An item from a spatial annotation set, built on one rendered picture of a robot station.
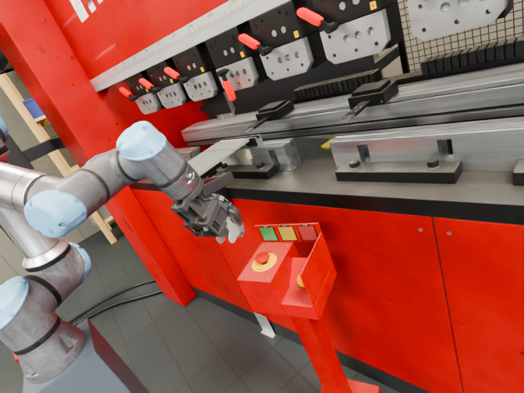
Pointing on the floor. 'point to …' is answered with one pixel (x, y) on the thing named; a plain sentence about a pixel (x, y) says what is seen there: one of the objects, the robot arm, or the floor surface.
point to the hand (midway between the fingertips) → (239, 231)
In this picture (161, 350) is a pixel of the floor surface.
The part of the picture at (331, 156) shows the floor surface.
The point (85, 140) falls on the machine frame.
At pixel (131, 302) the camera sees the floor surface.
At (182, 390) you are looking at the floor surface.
